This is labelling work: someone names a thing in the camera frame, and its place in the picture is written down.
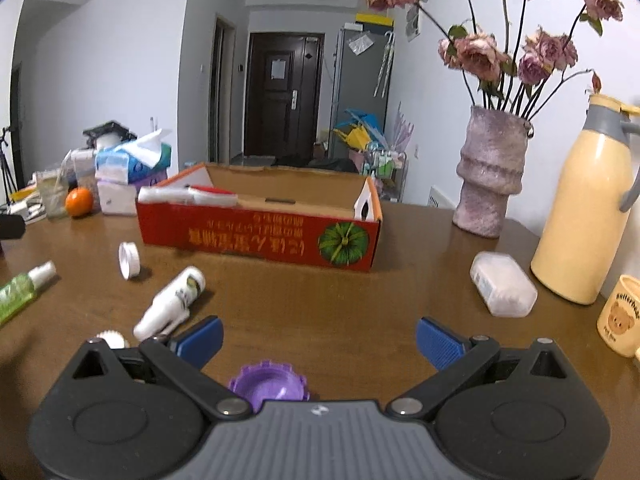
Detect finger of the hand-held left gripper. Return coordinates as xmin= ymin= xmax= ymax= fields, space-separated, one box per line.
xmin=0 ymin=214 xmax=26 ymax=241

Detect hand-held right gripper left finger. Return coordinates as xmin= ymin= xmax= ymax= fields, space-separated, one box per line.
xmin=62 ymin=315 xmax=253 ymax=417

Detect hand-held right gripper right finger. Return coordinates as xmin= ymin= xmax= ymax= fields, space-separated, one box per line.
xmin=384 ymin=316 xmax=576 ymax=418

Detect small white squeeze bottle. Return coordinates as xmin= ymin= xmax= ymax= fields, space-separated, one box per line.
xmin=132 ymin=266 xmax=207 ymax=341

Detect green spray bottle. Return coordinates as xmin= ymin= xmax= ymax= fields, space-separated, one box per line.
xmin=0 ymin=260 xmax=57 ymax=328

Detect purple ribbed lid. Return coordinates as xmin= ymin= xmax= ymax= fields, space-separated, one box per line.
xmin=228 ymin=360 xmax=311 ymax=413

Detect clear plastic swab box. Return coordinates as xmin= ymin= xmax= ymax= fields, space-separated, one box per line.
xmin=469 ymin=251 xmax=538 ymax=318

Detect white ribbed lid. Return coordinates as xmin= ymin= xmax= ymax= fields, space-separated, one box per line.
xmin=95 ymin=329 xmax=131 ymax=350

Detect small white cap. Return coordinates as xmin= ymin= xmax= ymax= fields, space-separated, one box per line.
xmin=118 ymin=241 xmax=142 ymax=281

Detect red cardboard box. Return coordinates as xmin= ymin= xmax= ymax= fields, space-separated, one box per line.
xmin=136 ymin=162 xmax=384 ymax=273

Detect clear drinking glass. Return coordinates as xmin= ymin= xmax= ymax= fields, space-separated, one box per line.
xmin=36 ymin=170 xmax=70 ymax=220

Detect black tripod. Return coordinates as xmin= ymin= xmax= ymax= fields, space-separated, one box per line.
xmin=0 ymin=127 xmax=16 ymax=206

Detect orange fruit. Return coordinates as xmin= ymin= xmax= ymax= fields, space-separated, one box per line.
xmin=65 ymin=187 xmax=94 ymax=218

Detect clear plastic food container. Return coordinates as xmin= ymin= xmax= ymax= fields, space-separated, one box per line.
xmin=62 ymin=147 xmax=101 ymax=196

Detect white purple tissue pack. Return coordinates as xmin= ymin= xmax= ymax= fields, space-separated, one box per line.
xmin=96 ymin=170 xmax=168 ymax=216

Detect blue tissue pack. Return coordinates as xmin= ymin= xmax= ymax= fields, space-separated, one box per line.
xmin=94 ymin=129 xmax=172 ymax=184

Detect white heater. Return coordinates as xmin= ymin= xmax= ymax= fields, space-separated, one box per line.
xmin=427 ymin=186 xmax=457 ymax=208

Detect pink textured vase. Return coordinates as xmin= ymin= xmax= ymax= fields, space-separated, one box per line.
xmin=452 ymin=105 xmax=535 ymax=238

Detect yellow bear mug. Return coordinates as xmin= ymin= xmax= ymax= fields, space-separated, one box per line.
xmin=596 ymin=274 xmax=640 ymax=358

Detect yellow thermos jug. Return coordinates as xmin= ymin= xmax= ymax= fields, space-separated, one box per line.
xmin=530 ymin=92 xmax=640 ymax=306

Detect black bag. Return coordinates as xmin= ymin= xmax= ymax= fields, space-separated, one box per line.
xmin=275 ymin=155 xmax=366 ymax=173

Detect purple clothes hangers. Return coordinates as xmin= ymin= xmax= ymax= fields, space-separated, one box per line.
xmin=392 ymin=102 xmax=416 ymax=151

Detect yellow plastic item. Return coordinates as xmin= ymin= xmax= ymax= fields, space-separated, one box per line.
xmin=332 ymin=127 xmax=373 ymax=153

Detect blue plastic item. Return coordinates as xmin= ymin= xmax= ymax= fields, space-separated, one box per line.
xmin=345 ymin=107 xmax=386 ymax=141

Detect dark entry door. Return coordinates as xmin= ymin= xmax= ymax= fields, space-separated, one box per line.
xmin=243 ymin=32 xmax=325 ymax=158

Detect grey interior door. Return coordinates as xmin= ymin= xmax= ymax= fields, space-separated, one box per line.
xmin=210 ymin=14 xmax=236 ymax=163

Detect grey refrigerator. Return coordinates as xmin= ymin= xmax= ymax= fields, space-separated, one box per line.
xmin=330 ymin=27 xmax=393 ymax=161

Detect clear folded umbrella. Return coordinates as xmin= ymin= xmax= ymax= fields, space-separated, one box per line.
xmin=382 ymin=31 xmax=396 ymax=96
xmin=374 ymin=35 xmax=388 ymax=97

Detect bunch of dried pink roses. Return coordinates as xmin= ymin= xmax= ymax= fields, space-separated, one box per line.
xmin=360 ymin=0 xmax=626 ymax=121

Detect white charger with cable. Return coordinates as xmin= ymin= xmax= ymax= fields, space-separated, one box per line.
xmin=7 ymin=200 xmax=48 ymax=223

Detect black plastic frame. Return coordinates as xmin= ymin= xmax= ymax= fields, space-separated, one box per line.
xmin=82 ymin=121 xmax=137 ymax=150

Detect wire rack with bottles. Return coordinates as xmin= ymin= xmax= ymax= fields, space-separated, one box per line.
xmin=367 ymin=142 xmax=408 ymax=201

